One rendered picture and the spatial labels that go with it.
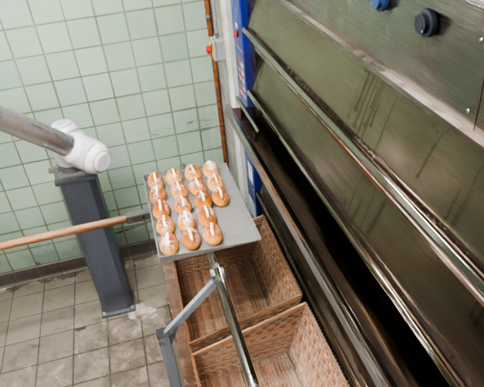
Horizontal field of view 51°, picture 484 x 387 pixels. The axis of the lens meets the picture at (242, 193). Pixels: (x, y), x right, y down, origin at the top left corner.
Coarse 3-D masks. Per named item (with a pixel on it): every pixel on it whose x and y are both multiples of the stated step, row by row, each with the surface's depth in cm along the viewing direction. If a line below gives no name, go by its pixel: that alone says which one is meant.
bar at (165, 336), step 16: (208, 256) 172; (208, 288) 167; (224, 288) 158; (192, 304) 169; (224, 304) 153; (176, 320) 172; (160, 336) 173; (240, 336) 142; (240, 352) 138; (176, 368) 183; (176, 384) 188; (256, 384) 130
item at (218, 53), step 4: (212, 36) 259; (220, 36) 258; (212, 40) 254; (216, 40) 253; (220, 40) 253; (212, 44) 252; (216, 44) 252; (220, 44) 253; (212, 48) 254; (216, 48) 253; (220, 48) 254; (224, 48) 255; (212, 52) 257; (216, 52) 255; (220, 52) 255; (224, 52) 256; (212, 56) 259; (216, 56) 256; (220, 56) 256; (224, 56) 257; (216, 60) 257; (220, 60) 257
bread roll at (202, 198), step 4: (200, 192) 193; (204, 192) 193; (196, 196) 193; (200, 196) 191; (204, 196) 191; (208, 196) 193; (196, 200) 192; (200, 200) 191; (204, 200) 190; (208, 200) 191; (196, 204) 192; (200, 204) 191; (204, 204) 190; (208, 204) 191; (200, 208) 191
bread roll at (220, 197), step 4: (216, 188) 195; (220, 188) 194; (216, 192) 193; (220, 192) 192; (224, 192) 193; (212, 196) 195; (216, 196) 192; (220, 196) 191; (224, 196) 192; (228, 196) 194; (216, 200) 192; (220, 200) 191; (224, 200) 192; (228, 200) 194; (216, 204) 193; (220, 204) 192; (224, 204) 192
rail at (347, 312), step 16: (240, 128) 191; (256, 160) 173; (272, 176) 162; (288, 208) 147; (304, 240) 135; (320, 272) 126; (336, 288) 120; (336, 304) 118; (352, 320) 112; (368, 352) 105; (384, 368) 101; (384, 384) 99
